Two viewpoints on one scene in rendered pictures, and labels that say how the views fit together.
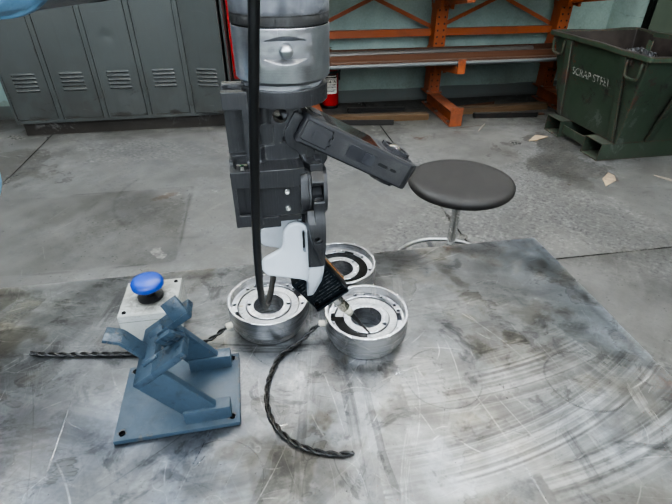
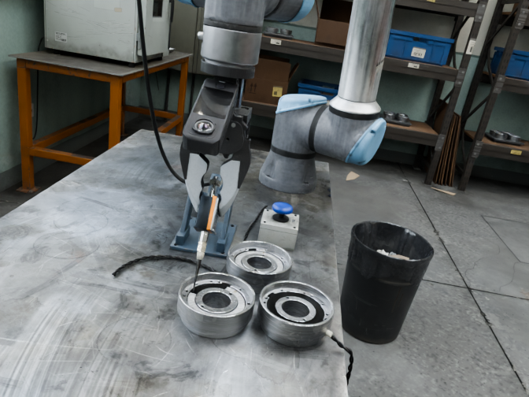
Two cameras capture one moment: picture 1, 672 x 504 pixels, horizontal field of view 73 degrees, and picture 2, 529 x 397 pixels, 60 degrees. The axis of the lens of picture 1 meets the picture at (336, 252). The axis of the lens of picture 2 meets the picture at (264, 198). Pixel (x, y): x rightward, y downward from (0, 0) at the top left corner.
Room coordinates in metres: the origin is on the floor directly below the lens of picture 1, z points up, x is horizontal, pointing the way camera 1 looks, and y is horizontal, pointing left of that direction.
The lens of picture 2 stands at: (0.59, -0.55, 1.20)
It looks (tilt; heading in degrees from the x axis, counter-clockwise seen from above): 22 degrees down; 102
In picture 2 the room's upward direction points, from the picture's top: 10 degrees clockwise
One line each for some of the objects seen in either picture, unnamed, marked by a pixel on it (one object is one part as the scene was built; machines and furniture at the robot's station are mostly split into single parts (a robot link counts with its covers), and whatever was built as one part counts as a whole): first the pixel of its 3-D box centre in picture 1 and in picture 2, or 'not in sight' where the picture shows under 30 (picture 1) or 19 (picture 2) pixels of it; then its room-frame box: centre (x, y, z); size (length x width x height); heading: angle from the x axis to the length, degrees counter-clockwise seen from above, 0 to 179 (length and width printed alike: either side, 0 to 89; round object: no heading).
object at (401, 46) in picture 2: not in sight; (414, 46); (0.74, 3.79, 1.11); 0.52 x 0.38 x 0.22; 9
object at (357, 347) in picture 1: (365, 321); (216, 305); (0.44, -0.04, 0.82); 0.10 x 0.10 x 0.04
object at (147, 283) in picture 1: (150, 293); (281, 216); (0.46, 0.24, 0.85); 0.04 x 0.04 x 0.05
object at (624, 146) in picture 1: (625, 93); not in sight; (3.29, -2.04, 0.35); 1.04 x 0.74 x 0.70; 9
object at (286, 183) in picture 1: (279, 151); (223, 108); (0.38, 0.05, 1.07); 0.09 x 0.08 x 0.12; 101
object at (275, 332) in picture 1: (269, 308); (258, 267); (0.46, 0.09, 0.82); 0.10 x 0.10 x 0.04
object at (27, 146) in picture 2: not in sight; (119, 111); (-1.16, 2.33, 0.39); 1.50 x 0.62 x 0.78; 99
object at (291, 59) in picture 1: (282, 54); (228, 46); (0.38, 0.04, 1.15); 0.08 x 0.08 x 0.05
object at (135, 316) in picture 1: (150, 308); (279, 227); (0.46, 0.25, 0.82); 0.08 x 0.07 x 0.05; 99
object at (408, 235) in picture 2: not in sight; (379, 283); (0.76, 1.24, 0.21); 0.34 x 0.34 x 0.43
